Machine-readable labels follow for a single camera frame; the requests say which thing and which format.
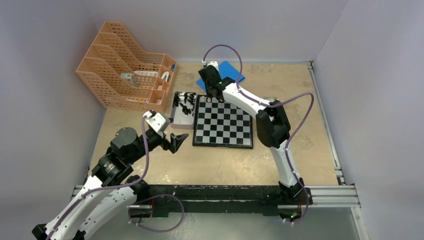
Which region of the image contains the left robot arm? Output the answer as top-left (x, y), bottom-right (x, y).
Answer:
top-left (31, 127), bottom-right (189, 240)

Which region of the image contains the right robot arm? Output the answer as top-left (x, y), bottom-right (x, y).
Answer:
top-left (198, 63), bottom-right (311, 205)

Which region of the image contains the silver tin with black pieces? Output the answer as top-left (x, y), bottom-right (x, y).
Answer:
top-left (170, 91), bottom-right (197, 130)

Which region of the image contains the black and white chessboard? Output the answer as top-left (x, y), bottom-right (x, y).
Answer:
top-left (192, 95), bottom-right (254, 150)

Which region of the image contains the orange mesh file organizer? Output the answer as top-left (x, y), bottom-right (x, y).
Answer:
top-left (76, 21), bottom-right (178, 112)

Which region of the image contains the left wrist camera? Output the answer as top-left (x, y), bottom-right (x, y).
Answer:
top-left (143, 110), bottom-right (171, 133)

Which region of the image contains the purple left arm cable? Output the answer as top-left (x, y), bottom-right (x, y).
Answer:
top-left (44, 112), bottom-right (185, 240)

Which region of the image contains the black mounting rail base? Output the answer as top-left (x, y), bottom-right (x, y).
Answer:
top-left (128, 184), bottom-right (313, 220)

